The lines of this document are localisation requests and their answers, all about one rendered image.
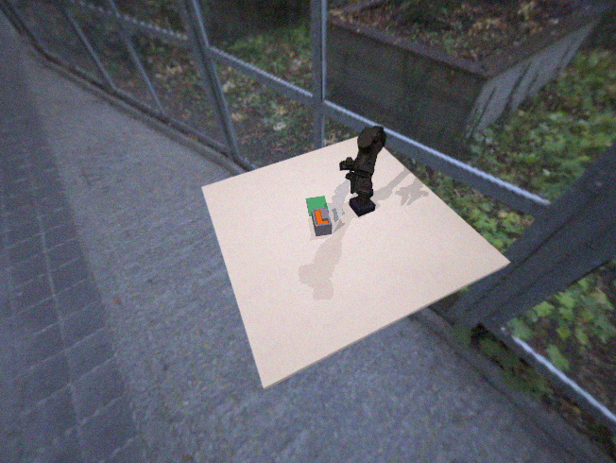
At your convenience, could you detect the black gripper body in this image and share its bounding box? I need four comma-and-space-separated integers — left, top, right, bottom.
345, 155, 374, 180

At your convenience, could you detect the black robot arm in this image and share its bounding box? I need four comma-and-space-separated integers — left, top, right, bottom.
339, 126, 386, 206

